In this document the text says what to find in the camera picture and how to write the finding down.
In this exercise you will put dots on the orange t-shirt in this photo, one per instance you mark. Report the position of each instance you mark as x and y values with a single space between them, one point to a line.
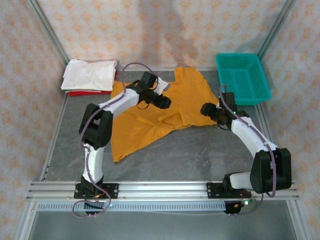
190 100

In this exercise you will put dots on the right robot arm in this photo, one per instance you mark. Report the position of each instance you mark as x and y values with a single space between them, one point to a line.
250 135

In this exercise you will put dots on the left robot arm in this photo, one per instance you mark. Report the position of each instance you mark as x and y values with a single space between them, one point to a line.
95 160

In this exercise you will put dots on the teal plastic basket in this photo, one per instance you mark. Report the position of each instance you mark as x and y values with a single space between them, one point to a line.
252 75

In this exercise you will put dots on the red folded t-shirt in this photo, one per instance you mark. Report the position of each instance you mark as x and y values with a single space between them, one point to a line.
85 93

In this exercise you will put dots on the white folded t-shirt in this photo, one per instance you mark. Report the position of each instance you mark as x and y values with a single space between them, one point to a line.
87 75

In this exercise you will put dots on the green folded t-shirt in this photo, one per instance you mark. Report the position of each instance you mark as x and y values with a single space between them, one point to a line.
75 89

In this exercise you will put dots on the small green LED board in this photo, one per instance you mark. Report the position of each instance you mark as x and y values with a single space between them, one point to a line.
246 202

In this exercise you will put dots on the aluminium table edge rail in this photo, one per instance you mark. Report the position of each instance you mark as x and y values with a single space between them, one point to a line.
135 69

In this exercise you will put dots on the aluminium table side rail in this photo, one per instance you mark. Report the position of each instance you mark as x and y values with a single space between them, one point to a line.
51 150
262 117

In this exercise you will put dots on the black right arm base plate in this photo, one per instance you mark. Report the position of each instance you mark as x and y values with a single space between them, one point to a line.
212 191

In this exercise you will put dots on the black clamp bracket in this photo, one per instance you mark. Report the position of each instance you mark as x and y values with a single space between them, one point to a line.
93 213
230 209

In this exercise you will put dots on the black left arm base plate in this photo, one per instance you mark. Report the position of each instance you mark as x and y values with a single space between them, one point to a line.
113 191

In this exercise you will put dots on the aluminium frame post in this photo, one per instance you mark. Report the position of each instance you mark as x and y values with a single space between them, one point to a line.
47 27
276 27

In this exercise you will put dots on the aluminium frame leg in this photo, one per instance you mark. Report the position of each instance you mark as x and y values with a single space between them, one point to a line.
298 220
23 222

